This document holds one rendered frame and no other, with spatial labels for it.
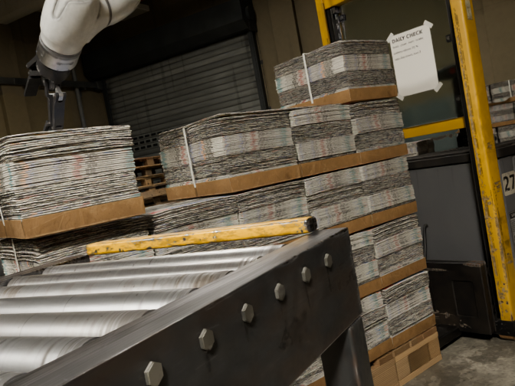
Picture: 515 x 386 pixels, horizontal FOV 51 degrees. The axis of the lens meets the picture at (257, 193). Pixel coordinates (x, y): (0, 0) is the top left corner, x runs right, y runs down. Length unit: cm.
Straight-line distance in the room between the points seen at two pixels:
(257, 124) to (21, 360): 132
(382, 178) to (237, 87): 717
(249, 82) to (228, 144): 743
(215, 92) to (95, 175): 809
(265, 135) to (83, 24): 72
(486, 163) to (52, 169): 167
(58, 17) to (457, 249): 202
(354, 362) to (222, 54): 872
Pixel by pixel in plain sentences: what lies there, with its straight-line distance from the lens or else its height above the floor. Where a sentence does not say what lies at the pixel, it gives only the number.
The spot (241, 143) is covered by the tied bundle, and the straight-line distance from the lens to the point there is 164.
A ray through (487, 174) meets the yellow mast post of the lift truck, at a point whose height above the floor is 70.
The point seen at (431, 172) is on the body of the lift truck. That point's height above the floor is 72.
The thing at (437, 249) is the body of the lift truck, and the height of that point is 35.
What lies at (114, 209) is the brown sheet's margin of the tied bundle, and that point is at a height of 86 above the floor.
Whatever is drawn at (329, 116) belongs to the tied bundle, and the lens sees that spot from 192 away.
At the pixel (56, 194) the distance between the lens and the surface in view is 132.
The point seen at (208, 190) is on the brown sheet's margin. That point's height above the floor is 85.
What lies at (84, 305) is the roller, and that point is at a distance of 61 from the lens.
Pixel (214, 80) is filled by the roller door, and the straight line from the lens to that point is 939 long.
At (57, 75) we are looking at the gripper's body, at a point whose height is 118.
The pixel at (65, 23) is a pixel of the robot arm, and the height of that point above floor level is 125.
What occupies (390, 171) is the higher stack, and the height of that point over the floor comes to 79.
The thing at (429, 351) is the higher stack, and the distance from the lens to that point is 233.
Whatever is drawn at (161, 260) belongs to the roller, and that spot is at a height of 80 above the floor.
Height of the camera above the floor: 91
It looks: 3 degrees down
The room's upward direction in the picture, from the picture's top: 10 degrees counter-clockwise
